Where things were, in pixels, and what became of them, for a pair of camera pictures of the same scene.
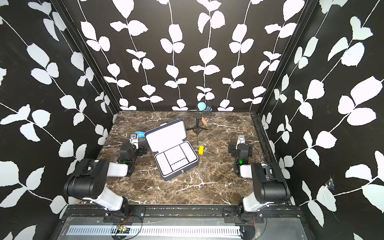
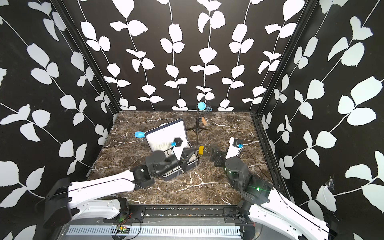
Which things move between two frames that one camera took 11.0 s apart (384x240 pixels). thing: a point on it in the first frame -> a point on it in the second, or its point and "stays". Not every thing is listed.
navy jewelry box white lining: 173,154 stays
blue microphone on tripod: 202,109 stays
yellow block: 201,150 stays
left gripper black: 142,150 -> 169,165
